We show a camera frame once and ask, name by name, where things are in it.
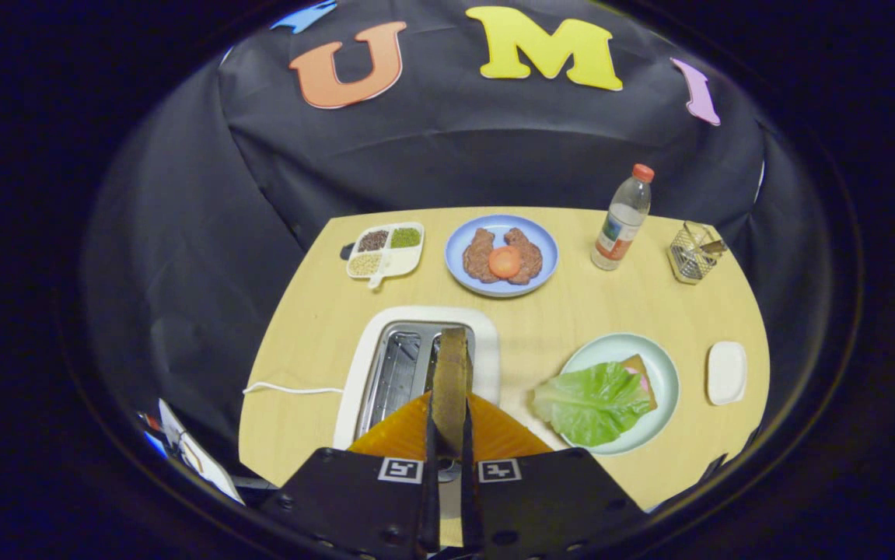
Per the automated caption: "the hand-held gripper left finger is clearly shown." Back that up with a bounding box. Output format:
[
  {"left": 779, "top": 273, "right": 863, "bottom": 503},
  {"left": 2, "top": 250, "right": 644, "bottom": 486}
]
[{"left": 260, "top": 391, "right": 442, "bottom": 560}]

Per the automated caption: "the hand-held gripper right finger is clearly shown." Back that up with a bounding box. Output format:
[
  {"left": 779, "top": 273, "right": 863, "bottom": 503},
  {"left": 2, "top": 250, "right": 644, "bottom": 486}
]
[{"left": 459, "top": 393, "right": 646, "bottom": 560}]

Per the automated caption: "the brown toasted bread slice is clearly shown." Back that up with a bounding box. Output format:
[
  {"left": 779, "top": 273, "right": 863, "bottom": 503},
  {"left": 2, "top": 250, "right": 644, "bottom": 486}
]
[{"left": 430, "top": 327, "right": 471, "bottom": 458}]

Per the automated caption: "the green lettuce leaf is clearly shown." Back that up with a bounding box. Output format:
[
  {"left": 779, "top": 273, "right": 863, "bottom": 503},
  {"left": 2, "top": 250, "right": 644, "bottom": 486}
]
[{"left": 533, "top": 361, "right": 654, "bottom": 447}]

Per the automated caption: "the white toaster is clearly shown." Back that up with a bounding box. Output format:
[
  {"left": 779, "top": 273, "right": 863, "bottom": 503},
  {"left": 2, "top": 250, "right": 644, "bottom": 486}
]
[{"left": 333, "top": 306, "right": 502, "bottom": 450}]

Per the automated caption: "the mint green plate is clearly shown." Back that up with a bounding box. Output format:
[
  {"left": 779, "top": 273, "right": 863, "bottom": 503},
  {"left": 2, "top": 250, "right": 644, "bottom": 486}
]
[{"left": 558, "top": 333, "right": 680, "bottom": 457}]

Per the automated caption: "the white divided condiment tray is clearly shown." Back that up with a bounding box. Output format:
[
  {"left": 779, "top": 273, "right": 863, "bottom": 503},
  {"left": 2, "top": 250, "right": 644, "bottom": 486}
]
[{"left": 341, "top": 222, "right": 425, "bottom": 290}]

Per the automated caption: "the red tomato slice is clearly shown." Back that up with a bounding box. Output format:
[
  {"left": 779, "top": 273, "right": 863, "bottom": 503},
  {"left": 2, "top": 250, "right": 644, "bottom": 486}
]
[{"left": 488, "top": 246, "right": 523, "bottom": 279}]

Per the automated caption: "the brown meat patty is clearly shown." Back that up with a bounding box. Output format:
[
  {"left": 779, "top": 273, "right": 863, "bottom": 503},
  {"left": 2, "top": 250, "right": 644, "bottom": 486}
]
[
  {"left": 463, "top": 228, "right": 499, "bottom": 284},
  {"left": 504, "top": 227, "right": 544, "bottom": 285}
]

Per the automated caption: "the blue plate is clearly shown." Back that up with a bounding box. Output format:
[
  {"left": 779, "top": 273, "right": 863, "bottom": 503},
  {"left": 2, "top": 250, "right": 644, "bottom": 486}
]
[{"left": 445, "top": 215, "right": 560, "bottom": 299}]

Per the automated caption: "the small white dish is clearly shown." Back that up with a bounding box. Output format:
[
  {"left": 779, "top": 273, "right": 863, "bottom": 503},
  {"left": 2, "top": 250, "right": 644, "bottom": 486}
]
[{"left": 707, "top": 341, "right": 748, "bottom": 407}]

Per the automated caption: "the clear plastic water bottle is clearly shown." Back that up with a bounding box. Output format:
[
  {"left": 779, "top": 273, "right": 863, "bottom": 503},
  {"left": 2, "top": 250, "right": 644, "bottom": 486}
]
[{"left": 591, "top": 163, "right": 656, "bottom": 271}]

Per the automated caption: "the black backdrop cloth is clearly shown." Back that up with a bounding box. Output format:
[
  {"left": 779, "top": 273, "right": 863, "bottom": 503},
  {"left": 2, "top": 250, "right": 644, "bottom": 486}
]
[{"left": 82, "top": 0, "right": 844, "bottom": 499}]

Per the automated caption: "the white toaster power cord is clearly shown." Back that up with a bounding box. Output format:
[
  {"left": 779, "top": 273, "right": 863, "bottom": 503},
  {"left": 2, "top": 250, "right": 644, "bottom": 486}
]
[{"left": 243, "top": 381, "right": 344, "bottom": 396}]

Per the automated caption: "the metal wire utensil holder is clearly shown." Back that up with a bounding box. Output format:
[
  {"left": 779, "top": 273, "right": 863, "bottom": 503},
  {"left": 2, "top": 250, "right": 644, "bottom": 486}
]
[{"left": 668, "top": 222, "right": 728, "bottom": 285}]

